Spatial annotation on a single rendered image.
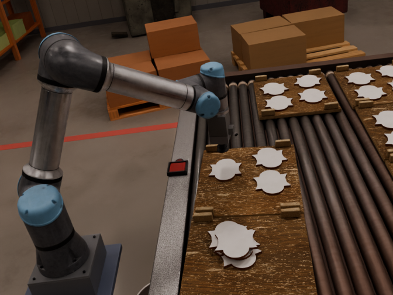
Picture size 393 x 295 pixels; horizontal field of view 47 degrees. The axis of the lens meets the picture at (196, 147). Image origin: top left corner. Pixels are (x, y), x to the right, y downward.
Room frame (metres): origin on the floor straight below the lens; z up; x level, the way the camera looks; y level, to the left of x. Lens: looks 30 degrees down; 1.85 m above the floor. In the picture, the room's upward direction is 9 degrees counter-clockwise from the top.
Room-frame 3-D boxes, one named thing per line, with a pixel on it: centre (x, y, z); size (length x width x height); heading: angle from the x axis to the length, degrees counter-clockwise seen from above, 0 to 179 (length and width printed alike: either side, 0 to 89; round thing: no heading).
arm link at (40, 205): (1.04, 0.45, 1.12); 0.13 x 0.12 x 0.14; 20
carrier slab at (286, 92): (1.93, -0.49, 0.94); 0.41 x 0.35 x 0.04; 173
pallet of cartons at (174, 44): (4.38, 0.29, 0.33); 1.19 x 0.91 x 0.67; 86
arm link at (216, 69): (1.37, -0.09, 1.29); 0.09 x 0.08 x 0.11; 110
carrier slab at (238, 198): (1.31, -0.16, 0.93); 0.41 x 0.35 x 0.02; 169
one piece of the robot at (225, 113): (1.37, -0.10, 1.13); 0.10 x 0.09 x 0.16; 74
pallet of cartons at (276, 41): (4.61, -1.19, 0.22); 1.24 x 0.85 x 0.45; 92
